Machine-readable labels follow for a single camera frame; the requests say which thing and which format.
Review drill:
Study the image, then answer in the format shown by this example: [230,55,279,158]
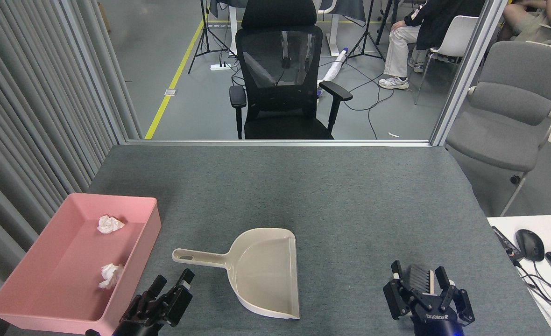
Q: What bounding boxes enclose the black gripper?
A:
[113,269,195,336]
[383,260,475,336]

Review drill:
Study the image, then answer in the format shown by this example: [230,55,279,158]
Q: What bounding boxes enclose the beige brush with black bristles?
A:
[406,265,434,295]

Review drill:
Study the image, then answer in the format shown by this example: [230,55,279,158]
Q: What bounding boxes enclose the white paper ball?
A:
[97,215,125,234]
[99,264,124,289]

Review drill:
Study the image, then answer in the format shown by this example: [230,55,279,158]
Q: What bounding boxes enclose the beige plastic dustpan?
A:
[172,228,300,320]

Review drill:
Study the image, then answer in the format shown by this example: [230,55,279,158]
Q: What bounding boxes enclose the pink plastic bin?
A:
[0,193,162,336]

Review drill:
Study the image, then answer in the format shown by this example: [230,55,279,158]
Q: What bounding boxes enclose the black flat device box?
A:
[490,226,524,262]

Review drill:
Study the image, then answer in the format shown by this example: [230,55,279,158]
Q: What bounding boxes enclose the black computer mouse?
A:
[515,229,545,262]

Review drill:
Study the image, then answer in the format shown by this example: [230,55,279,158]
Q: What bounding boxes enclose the grey upholstered chair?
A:
[446,41,551,217]

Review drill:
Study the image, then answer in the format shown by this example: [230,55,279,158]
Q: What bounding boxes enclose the black mesh office chair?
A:
[229,0,353,140]

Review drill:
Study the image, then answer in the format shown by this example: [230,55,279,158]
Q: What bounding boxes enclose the grey pleated curtain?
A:
[0,0,145,336]

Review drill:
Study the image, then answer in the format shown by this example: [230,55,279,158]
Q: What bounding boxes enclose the white rolled sheet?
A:
[318,47,349,89]

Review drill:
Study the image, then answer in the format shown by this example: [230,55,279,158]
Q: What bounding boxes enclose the white plastic chair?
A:
[414,15,479,105]

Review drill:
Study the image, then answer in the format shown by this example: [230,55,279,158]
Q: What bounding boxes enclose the person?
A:
[378,0,486,90]
[503,0,551,47]

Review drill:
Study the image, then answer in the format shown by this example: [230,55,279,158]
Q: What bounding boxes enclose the black tripod stand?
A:
[348,0,393,62]
[188,0,232,74]

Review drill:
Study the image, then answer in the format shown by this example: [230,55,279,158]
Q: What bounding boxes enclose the white-legged desk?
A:
[210,0,367,57]

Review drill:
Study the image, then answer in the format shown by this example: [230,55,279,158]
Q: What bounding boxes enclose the black desk cable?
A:
[514,259,551,308]

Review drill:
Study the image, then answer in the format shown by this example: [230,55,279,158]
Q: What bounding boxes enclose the silver table edge rail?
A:
[126,139,432,147]

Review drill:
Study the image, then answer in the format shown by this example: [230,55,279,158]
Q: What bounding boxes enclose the black floor cable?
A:
[346,61,395,140]

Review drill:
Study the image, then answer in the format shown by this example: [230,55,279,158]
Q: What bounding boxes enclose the silver post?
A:
[430,0,509,147]

